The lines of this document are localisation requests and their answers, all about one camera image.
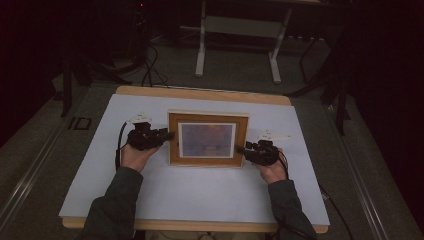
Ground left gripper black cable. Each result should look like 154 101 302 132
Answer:
114 121 129 171

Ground white metal desk frame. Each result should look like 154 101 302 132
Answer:
194 0 294 84

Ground wooden picture frame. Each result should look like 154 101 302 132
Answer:
167 109 250 168

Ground grey metal floor rail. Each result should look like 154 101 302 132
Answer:
324 106 391 240
0 126 68 228

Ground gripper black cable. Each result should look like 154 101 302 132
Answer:
114 121 129 171
276 151 354 240

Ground black floor cables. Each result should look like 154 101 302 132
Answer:
139 43 169 88

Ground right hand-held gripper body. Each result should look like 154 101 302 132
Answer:
248 130 291 167

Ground person's left hand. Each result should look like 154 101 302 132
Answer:
120 143 161 174

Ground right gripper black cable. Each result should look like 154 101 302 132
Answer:
276 151 354 240

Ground white table mat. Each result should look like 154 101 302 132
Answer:
58 93 331 226

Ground person's right hand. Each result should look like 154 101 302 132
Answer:
259 148 289 185

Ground black metal stand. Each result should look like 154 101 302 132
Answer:
59 53 133 118
286 33 351 136

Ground black floor socket plate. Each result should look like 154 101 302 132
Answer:
68 116 93 131

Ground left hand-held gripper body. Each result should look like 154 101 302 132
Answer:
126 113 163 152

